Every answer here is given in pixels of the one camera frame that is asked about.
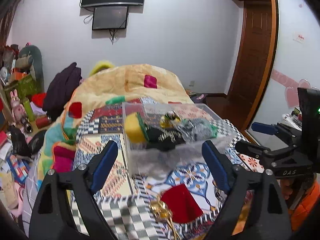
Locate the yellow green sponge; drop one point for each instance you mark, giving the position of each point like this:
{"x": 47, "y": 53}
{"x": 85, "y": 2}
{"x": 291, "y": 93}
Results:
{"x": 135, "y": 128}

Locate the small black wall monitor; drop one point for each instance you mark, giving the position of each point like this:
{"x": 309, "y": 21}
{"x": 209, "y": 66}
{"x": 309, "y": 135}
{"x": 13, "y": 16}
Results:
{"x": 110, "y": 17}

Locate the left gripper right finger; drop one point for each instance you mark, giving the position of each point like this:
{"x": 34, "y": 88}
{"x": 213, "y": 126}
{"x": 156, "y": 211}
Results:
{"x": 268, "y": 217}

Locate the green cylinder bottle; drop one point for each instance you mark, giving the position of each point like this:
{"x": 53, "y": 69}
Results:
{"x": 28, "y": 109}

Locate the green gift box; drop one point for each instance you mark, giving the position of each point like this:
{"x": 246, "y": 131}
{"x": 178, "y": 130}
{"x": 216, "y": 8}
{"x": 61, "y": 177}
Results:
{"x": 25, "y": 87}

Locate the brown wooden door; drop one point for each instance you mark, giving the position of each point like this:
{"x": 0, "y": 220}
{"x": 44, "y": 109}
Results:
{"x": 251, "y": 60}

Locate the floral silk scarf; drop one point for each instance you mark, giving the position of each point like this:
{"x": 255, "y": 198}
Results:
{"x": 169, "y": 119}

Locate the grey knit item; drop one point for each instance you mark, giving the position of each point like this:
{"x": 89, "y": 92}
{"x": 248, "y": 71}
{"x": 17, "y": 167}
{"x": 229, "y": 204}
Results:
{"x": 198, "y": 129}

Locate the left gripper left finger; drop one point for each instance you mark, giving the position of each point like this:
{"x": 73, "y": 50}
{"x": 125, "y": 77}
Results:
{"x": 52, "y": 217}

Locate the red velvet pouch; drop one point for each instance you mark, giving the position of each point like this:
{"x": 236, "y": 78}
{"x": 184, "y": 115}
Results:
{"x": 181, "y": 203}

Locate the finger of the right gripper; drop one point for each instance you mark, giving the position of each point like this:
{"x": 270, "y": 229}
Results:
{"x": 281, "y": 131}
{"x": 260, "y": 152}

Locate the checkered pouch with gold tie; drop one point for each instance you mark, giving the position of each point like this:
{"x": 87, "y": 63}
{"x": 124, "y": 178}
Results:
{"x": 130, "y": 217}

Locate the pink bunny toy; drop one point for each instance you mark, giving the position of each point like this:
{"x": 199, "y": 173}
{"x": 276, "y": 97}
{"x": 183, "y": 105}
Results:
{"x": 17, "y": 108}

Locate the clear plastic storage box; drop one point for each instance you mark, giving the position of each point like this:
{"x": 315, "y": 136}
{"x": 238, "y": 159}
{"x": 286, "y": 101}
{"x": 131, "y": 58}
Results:
{"x": 153, "y": 162}

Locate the beige fleece blanket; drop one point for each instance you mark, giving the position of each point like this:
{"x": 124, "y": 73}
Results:
{"x": 124, "y": 83}

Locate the dark purple clothing pile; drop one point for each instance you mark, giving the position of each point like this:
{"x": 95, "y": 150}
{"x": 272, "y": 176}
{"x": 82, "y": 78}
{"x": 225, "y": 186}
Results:
{"x": 60, "y": 90}

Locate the yellow green chair back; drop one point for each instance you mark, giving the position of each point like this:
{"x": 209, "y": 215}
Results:
{"x": 100, "y": 66}

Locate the grey plush toy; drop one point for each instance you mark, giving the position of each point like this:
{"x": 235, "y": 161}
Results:
{"x": 30, "y": 60}

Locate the patchwork patterned tablecloth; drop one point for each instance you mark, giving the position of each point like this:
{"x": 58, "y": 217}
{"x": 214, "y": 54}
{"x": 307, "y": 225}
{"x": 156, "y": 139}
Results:
{"x": 140, "y": 174}

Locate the person's right hand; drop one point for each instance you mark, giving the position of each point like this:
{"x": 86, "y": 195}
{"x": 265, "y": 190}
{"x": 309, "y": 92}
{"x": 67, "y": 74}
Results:
{"x": 286, "y": 187}

